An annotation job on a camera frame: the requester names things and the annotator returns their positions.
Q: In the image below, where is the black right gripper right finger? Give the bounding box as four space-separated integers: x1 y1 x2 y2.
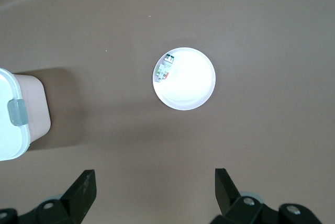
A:
210 167 322 224

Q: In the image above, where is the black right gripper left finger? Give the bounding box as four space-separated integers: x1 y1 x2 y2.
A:
0 169 97 224

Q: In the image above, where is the pink round plate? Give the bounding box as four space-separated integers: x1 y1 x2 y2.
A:
152 47 217 110

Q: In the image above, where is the white lid with grey handle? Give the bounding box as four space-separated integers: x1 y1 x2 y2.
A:
0 67 31 162

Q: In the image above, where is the white and green switch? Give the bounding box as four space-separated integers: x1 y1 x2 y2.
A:
154 53 175 84

